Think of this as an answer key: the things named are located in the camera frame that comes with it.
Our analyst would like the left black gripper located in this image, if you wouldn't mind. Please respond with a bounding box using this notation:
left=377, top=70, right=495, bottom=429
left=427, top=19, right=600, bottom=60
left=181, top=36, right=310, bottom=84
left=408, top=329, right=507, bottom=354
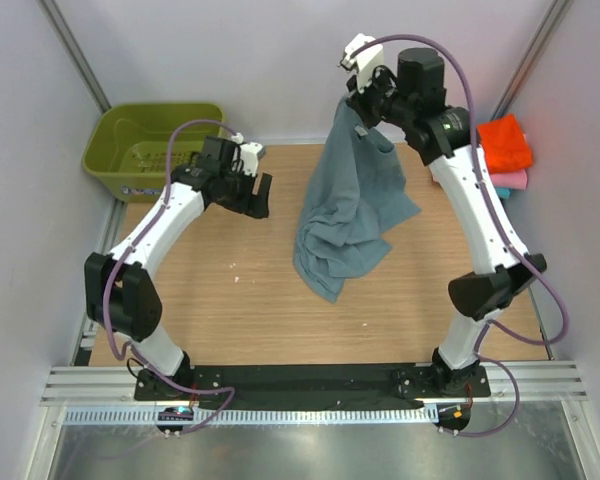
left=219, top=165, right=271, bottom=219

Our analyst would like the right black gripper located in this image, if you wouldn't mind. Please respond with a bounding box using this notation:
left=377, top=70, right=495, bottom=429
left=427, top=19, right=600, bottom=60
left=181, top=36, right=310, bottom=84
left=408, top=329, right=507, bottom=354
left=345, top=65, right=412, bottom=131

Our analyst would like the grey-blue t shirt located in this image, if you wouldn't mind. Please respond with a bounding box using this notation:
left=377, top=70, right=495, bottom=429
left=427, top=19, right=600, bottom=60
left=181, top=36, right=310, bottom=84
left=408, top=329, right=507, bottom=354
left=293, top=100, right=420, bottom=303

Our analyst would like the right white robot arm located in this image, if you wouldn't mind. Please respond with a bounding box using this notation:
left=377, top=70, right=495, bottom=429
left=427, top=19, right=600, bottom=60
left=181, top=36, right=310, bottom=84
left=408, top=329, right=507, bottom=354
left=341, top=45, right=547, bottom=396

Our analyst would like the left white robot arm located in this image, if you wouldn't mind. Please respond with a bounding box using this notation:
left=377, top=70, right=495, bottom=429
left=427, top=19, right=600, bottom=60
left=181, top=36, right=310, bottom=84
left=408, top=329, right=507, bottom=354
left=84, top=134, right=272, bottom=400

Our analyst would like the olive green plastic basket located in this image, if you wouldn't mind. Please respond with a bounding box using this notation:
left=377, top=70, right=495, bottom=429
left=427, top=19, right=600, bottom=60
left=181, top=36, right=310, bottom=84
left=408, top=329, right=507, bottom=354
left=82, top=102, right=227, bottom=203

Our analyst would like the orange folded t shirt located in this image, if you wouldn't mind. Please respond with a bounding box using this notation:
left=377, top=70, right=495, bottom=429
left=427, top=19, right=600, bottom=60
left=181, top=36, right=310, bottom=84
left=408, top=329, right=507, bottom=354
left=477, top=114, right=533, bottom=174

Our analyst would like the teal folded t shirt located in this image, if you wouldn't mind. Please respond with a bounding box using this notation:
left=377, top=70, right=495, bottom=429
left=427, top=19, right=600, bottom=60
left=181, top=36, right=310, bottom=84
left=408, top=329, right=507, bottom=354
left=496, top=187, right=511, bottom=199

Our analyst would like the pink folded t shirt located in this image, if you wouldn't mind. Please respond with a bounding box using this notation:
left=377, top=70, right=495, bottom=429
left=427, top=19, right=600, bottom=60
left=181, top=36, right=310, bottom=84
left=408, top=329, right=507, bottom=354
left=491, top=169, right=528, bottom=190

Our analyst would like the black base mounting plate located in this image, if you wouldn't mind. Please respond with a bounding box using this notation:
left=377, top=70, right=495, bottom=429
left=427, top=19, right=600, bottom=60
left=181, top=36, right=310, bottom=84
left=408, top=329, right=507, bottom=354
left=133, top=363, right=492, bottom=412

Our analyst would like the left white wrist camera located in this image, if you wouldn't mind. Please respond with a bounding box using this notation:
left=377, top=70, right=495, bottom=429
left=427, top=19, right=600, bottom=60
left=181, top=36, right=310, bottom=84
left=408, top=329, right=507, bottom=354
left=232, top=142, right=266, bottom=177

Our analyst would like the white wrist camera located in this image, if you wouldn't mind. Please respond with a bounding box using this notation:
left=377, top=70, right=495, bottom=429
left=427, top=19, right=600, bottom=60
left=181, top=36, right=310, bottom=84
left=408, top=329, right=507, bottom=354
left=232, top=142, right=266, bottom=177
left=339, top=33, right=384, bottom=93

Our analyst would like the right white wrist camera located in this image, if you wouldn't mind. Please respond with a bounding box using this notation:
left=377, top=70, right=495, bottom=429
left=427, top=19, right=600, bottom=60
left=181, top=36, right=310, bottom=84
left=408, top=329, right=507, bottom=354
left=339, top=33, right=384, bottom=93

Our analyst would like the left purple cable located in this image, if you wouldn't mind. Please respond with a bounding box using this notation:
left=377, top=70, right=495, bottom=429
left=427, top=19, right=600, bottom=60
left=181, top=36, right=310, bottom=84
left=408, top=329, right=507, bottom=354
left=104, top=119, right=245, bottom=437

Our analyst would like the right corner aluminium post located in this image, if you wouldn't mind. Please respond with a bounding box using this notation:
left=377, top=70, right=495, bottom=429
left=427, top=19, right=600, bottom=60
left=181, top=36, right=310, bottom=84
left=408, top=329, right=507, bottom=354
left=491, top=0, right=574, bottom=120

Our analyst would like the corner aluminium post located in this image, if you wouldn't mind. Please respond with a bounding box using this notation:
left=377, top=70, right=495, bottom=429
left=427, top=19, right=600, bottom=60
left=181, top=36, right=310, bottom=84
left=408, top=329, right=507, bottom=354
left=38, top=0, right=111, bottom=113
left=491, top=0, right=574, bottom=120

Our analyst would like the left corner aluminium post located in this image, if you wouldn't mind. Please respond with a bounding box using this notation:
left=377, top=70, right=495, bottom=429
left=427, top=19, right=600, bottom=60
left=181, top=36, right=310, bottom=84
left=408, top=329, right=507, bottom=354
left=38, top=0, right=111, bottom=113

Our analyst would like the white slotted cable duct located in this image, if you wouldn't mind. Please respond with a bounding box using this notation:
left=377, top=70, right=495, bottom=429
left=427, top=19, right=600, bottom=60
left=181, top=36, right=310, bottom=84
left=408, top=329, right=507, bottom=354
left=63, top=405, right=438, bottom=427

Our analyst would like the aluminium frame rail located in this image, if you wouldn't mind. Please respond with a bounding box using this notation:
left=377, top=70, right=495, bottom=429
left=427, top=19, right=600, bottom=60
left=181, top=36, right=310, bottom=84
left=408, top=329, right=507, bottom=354
left=42, top=361, right=586, bottom=411

